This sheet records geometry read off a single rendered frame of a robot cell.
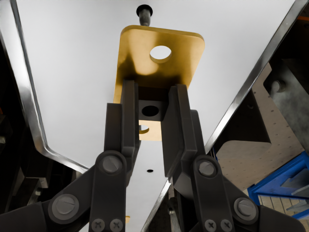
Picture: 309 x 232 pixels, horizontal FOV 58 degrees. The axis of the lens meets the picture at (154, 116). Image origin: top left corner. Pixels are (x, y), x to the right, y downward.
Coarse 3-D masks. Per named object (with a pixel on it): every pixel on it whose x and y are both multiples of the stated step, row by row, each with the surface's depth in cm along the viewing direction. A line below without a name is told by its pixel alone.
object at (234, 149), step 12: (252, 96) 42; (240, 108) 40; (252, 108) 41; (240, 120) 39; (252, 120) 39; (228, 132) 37; (240, 132) 38; (252, 132) 38; (264, 132) 38; (216, 144) 39; (228, 144) 37; (240, 144) 37; (252, 144) 38; (264, 144) 38; (216, 156) 40; (228, 156) 40; (240, 156) 40; (252, 156) 40
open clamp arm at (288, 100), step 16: (288, 64) 26; (272, 80) 28; (288, 80) 26; (304, 80) 25; (272, 96) 28; (288, 96) 26; (304, 96) 24; (288, 112) 26; (304, 112) 24; (304, 128) 24; (304, 144) 25
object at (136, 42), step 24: (120, 48) 12; (144, 48) 12; (192, 48) 12; (120, 72) 13; (144, 72) 14; (168, 72) 14; (192, 72) 14; (120, 96) 15; (144, 96) 14; (144, 120) 15
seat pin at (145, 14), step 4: (144, 4) 20; (140, 8) 20; (144, 8) 20; (148, 8) 20; (140, 12) 19; (144, 12) 19; (148, 12) 19; (140, 16) 19; (144, 16) 19; (148, 16) 19; (140, 20) 19; (144, 20) 19; (148, 20) 19; (140, 24) 19; (144, 24) 19; (148, 24) 19
